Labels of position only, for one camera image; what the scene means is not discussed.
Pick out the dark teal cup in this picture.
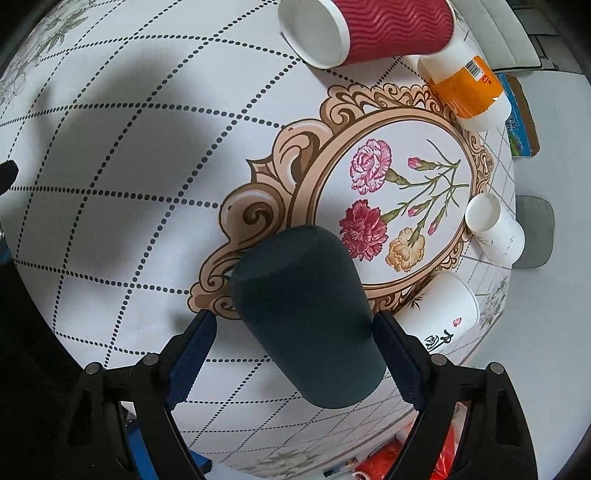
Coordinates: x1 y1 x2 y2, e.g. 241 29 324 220
230 225 386 409

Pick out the red ribbed paper cup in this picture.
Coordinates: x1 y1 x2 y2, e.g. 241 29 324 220
277 0 456 70

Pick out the white cup with calligraphy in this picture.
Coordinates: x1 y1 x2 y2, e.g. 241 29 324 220
394 272 480 353

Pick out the white paper cup lying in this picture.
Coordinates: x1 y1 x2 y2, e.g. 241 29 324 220
465 193 525 267

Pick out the orange white paper cup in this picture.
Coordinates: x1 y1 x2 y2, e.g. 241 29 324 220
419 37 512 132

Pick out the red plastic bag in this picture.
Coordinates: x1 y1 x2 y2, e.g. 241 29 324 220
352 405 468 480

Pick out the grey office chair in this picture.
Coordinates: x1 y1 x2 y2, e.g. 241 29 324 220
514 195 555 269

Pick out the white patterned tablecloth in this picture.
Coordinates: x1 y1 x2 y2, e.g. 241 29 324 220
1 1 515 479

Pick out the cardboard box with toys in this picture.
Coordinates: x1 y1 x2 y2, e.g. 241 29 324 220
498 73 540 158

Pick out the white dining chair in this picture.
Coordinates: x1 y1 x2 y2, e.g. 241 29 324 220
452 0 542 72

